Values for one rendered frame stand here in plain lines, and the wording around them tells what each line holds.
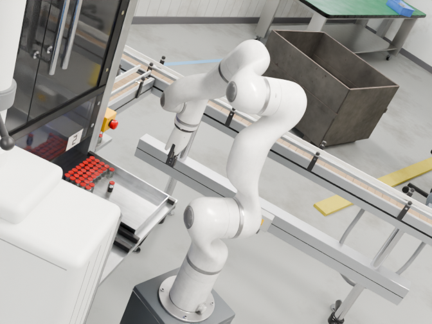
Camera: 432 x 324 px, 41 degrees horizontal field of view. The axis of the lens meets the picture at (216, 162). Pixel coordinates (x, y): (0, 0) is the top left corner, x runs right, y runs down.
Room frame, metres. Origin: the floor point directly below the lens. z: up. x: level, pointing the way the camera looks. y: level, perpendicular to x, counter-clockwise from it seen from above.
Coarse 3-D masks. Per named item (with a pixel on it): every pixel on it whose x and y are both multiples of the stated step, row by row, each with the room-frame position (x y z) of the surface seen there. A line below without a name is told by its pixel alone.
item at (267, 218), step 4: (264, 212) 2.44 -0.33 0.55; (268, 212) 2.46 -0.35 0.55; (264, 216) 2.41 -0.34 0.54; (268, 216) 2.42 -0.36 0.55; (272, 216) 2.44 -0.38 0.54; (264, 220) 2.41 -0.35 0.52; (268, 220) 2.41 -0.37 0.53; (272, 220) 2.41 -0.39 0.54; (260, 224) 2.41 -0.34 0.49; (264, 224) 2.41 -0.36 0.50; (268, 224) 2.41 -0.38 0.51; (260, 228) 2.41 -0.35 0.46; (264, 228) 2.41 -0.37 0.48
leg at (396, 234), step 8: (392, 232) 2.39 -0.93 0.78; (400, 232) 2.36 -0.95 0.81; (392, 240) 2.37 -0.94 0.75; (384, 248) 2.37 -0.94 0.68; (392, 248) 2.37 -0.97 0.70; (376, 256) 2.38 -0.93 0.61; (384, 256) 2.36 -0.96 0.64; (376, 264) 2.36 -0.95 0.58; (352, 288) 2.39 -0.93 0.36; (360, 288) 2.36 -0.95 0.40; (352, 296) 2.37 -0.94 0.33; (344, 304) 2.37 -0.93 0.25; (352, 304) 2.37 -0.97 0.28; (336, 312) 2.38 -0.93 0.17; (344, 312) 2.36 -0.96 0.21
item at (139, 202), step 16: (112, 176) 1.76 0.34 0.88; (128, 176) 1.78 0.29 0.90; (96, 192) 1.64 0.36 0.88; (112, 192) 1.67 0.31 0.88; (128, 192) 1.71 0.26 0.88; (144, 192) 1.75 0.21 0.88; (160, 192) 1.75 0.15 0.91; (128, 208) 1.62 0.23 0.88; (144, 208) 1.66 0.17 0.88; (160, 208) 1.69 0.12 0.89; (128, 224) 1.50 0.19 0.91; (144, 224) 1.57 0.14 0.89
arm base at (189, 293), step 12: (180, 276) 1.31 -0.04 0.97; (192, 276) 1.29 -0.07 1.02; (204, 276) 1.29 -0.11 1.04; (216, 276) 1.31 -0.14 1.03; (168, 288) 1.35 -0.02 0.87; (180, 288) 1.30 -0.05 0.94; (192, 288) 1.28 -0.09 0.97; (204, 288) 1.29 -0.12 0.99; (168, 300) 1.30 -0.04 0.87; (180, 300) 1.29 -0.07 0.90; (192, 300) 1.29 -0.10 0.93; (204, 300) 1.32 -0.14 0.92; (168, 312) 1.26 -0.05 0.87; (180, 312) 1.27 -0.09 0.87; (192, 312) 1.29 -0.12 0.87; (204, 312) 1.31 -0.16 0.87
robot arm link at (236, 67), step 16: (240, 48) 1.50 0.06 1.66; (256, 48) 1.48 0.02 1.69; (224, 64) 1.53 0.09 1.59; (240, 64) 1.44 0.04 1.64; (256, 64) 1.41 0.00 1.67; (240, 80) 1.32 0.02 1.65; (256, 80) 1.34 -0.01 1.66; (240, 96) 1.30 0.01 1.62; (256, 96) 1.31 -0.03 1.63; (256, 112) 1.33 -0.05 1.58
